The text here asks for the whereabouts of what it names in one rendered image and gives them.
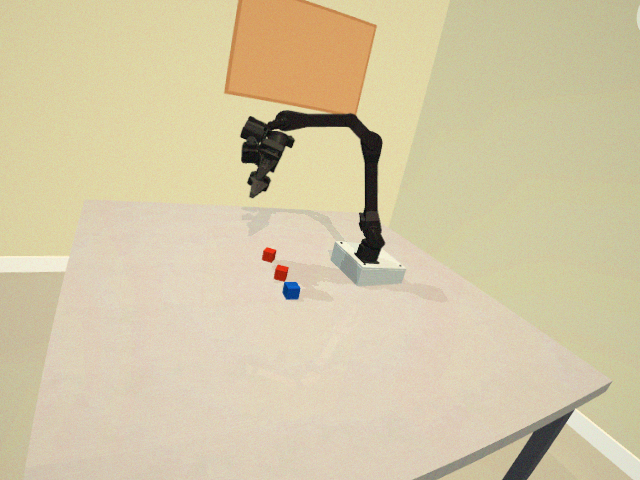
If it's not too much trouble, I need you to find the red cube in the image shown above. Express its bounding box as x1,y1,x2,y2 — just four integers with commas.
274,265,289,282
262,248,276,263

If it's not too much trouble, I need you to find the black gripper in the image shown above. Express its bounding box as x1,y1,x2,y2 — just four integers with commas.
247,138,284,198

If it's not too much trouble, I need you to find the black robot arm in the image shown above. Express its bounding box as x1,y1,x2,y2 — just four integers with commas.
241,110,386,264

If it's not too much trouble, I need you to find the blue cube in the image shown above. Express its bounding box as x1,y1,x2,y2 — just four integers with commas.
282,282,301,300

